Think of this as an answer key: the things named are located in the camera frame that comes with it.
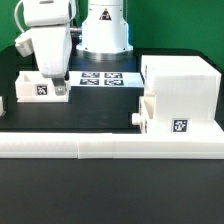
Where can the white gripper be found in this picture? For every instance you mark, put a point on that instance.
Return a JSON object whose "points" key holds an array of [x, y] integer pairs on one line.
{"points": [[52, 47]]}

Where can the white drawer tray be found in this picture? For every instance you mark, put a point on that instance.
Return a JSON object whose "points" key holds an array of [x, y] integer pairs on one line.
{"points": [[32, 87]]}

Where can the white front drawer with knob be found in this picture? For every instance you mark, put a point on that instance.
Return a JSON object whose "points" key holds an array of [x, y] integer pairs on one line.
{"points": [[144, 117]]}

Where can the white drawer housing box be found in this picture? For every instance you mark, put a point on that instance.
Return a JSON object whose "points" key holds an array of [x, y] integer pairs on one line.
{"points": [[186, 91]]}

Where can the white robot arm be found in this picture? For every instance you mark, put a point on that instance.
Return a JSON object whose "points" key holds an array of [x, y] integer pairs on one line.
{"points": [[105, 35]]}

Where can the white marker sheet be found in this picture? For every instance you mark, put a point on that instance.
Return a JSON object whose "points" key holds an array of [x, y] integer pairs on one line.
{"points": [[106, 79]]}

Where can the white L-shaped fence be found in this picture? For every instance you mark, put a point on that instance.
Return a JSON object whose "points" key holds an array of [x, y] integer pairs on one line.
{"points": [[110, 146]]}

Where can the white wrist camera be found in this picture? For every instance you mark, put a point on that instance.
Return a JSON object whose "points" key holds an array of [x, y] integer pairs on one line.
{"points": [[23, 43]]}

